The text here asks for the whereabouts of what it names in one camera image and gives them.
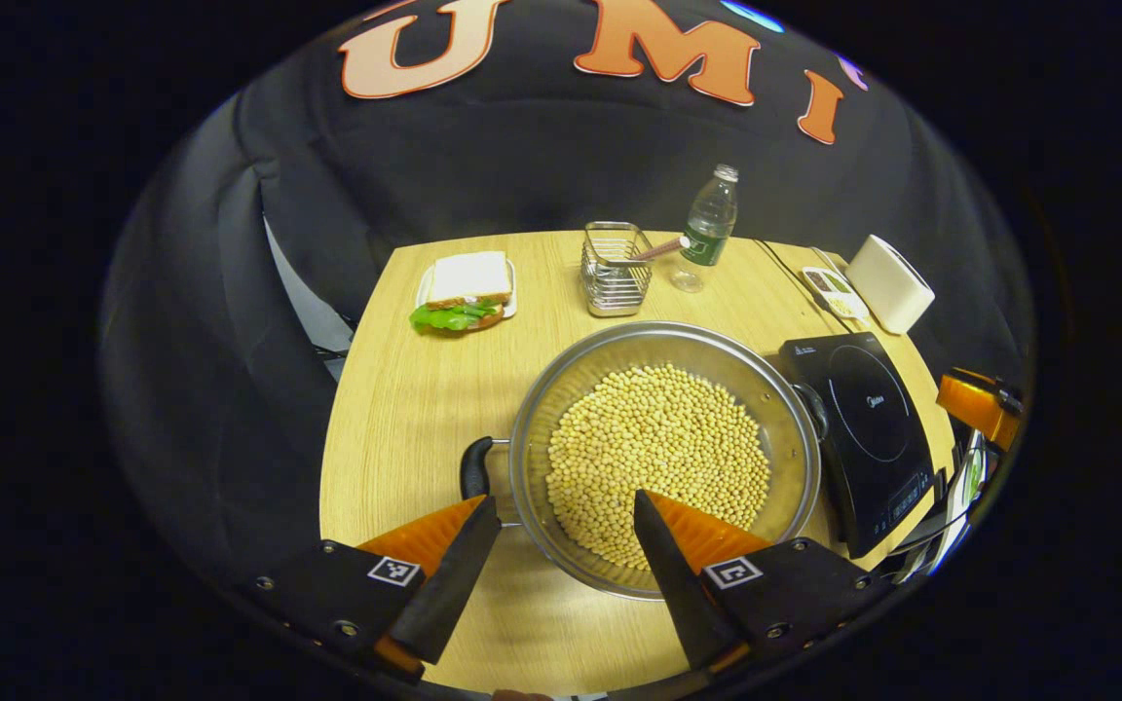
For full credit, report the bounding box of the thin black cable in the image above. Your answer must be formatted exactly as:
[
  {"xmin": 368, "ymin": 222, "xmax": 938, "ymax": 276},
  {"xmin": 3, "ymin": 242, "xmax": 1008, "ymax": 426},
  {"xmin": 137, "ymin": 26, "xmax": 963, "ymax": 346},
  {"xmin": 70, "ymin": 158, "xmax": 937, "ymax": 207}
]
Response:
[{"xmin": 754, "ymin": 239, "xmax": 823, "ymax": 305}]

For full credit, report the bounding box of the black cooktop power cord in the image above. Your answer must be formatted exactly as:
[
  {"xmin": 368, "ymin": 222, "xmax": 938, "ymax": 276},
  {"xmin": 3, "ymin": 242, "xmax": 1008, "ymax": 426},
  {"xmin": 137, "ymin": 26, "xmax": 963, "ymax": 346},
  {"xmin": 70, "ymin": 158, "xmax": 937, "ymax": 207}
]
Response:
[{"xmin": 887, "ymin": 465, "xmax": 973, "ymax": 585}]

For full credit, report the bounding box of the brown-handled utensil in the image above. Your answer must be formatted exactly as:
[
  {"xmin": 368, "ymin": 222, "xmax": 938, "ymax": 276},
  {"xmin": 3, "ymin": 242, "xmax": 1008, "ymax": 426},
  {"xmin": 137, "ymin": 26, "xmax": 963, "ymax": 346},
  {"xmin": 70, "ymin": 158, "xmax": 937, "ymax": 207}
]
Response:
[{"xmin": 629, "ymin": 237, "xmax": 692, "ymax": 266}]

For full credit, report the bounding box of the sandwich with lettuce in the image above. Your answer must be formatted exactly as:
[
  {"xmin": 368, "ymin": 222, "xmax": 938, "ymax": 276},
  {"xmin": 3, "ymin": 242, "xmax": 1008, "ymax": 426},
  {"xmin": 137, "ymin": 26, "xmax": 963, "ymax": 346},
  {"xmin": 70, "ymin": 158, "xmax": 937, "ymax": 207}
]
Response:
[{"xmin": 410, "ymin": 251, "xmax": 513, "ymax": 334}]

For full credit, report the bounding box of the white toaster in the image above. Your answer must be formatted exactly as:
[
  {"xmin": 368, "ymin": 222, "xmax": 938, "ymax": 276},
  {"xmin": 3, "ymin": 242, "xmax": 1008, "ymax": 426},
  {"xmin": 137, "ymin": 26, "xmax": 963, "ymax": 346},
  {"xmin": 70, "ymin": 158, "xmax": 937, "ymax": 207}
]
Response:
[{"xmin": 845, "ymin": 235, "xmax": 936, "ymax": 335}]

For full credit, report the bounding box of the white green printed sheet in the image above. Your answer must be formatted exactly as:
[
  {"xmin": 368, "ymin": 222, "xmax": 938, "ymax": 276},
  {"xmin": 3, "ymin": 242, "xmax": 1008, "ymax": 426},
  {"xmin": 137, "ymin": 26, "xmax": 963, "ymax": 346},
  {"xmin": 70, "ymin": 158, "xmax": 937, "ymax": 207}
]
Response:
[{"xmin": 926, "ymin": 431, "xmax": 989, "ymax": 575}]

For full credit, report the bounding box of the pile of yellow soybeans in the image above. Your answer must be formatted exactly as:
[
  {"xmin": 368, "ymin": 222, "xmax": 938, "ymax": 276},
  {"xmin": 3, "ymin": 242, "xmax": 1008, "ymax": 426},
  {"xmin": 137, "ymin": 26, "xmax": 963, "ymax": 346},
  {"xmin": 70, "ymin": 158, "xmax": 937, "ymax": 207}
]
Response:
[{"xmin": 546, "ymin": 363, "xmax": 773, "ymax": 572}]

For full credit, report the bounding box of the black induction cooktop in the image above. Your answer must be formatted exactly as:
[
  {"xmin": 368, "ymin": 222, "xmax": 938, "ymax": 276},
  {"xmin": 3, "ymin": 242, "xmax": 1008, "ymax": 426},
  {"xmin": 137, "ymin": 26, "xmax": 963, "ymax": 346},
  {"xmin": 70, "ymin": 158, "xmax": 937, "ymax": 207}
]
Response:
[{"xmin": 778, "ymin": 331, "xmax": 937, "ymax": 559}]

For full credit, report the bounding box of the steel pot with black handles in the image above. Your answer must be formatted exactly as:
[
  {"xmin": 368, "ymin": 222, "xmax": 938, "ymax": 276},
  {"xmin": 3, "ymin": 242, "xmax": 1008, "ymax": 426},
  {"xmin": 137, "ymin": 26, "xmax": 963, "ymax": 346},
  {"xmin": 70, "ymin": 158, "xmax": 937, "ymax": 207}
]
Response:
[{"xmin": 460, "ymin": 321, "xmax": 830, "ymax": 602}]

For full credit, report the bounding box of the clear plastic water bottle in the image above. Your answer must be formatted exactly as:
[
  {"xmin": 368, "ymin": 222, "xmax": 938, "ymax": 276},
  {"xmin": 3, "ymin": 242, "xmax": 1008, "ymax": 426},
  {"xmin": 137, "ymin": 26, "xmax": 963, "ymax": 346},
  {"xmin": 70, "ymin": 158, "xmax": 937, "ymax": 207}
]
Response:
[{"xmin": 670, "ymin": 164, "xmax": 740, "ymax": 294}]

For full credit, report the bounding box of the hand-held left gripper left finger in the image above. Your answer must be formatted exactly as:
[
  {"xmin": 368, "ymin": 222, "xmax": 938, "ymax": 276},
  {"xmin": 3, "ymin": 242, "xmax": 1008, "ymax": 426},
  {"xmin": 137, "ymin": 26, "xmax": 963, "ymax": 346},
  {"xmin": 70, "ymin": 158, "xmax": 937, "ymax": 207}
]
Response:
[{"xmin": 244, "ymin": 495, "xmax": 504, "ymax": 683}]

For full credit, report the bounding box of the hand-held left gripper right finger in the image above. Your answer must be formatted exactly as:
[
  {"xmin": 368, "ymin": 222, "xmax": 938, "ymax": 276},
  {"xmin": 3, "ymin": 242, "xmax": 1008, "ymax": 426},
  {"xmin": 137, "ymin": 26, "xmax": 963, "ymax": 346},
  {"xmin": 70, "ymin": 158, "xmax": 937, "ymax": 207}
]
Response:
[{"xmin": 632, "ymin": 489, "xmax": 898, "ymax": 675}]

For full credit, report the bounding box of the metal wire basket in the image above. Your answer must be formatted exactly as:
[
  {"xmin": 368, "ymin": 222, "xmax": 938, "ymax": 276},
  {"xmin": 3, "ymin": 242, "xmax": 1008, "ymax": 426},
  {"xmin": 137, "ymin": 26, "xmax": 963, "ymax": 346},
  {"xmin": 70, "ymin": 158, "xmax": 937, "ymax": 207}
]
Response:
[{"xmin": 580, "ymin": 221, "xmax": 655, "ymax": 318}]

